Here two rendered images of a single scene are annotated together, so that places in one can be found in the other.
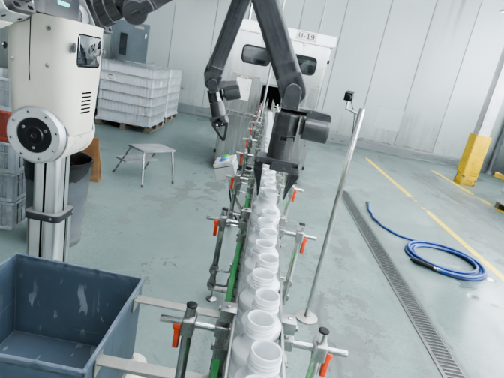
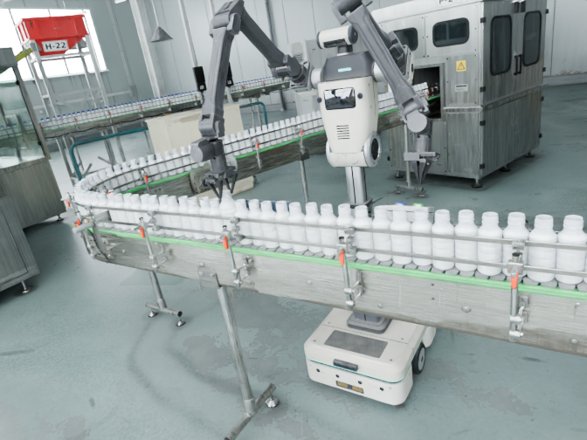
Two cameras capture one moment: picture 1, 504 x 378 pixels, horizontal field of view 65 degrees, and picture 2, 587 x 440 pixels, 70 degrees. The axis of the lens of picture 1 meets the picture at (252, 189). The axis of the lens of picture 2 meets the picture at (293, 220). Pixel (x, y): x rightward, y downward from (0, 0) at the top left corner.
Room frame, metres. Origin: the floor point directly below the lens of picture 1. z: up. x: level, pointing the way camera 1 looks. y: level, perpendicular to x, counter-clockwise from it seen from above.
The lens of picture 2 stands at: (1.97, -1.13, 1.60)
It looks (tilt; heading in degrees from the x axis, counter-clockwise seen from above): 20 degrees down; 125
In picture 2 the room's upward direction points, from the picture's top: 9 degrees counter-clockwise
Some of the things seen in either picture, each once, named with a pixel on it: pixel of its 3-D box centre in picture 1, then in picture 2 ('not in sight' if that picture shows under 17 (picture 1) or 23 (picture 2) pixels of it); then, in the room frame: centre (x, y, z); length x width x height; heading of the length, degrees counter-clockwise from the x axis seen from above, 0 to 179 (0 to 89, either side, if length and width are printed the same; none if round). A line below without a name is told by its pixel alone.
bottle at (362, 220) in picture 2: not in sight; (363, 232); (1.45, -0.05, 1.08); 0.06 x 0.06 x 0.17
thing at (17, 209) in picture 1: (7, 200); not in sight; (2.91, 1.91, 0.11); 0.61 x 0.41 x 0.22; 6
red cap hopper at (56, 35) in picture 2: not in sight; (78, 108); (-5.16, 3.15, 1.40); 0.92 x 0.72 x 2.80; 72
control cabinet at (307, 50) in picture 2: not in sight; (320, 95); (-1.85, 5.67, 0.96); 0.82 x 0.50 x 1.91; 72
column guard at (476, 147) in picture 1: (472, 160); not in sight; (8.71, -4.59, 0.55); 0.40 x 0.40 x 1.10; 0
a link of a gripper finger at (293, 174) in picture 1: (281, 180); (219, 185); (0.91, -0.07, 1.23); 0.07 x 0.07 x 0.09; 0
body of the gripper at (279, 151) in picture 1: (280, 149); (218, 164); (0.91, -0.05, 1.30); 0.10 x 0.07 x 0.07; 90
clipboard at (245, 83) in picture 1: (242, 88); not in sight; (5.65, 0.40, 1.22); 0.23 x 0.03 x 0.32; 90
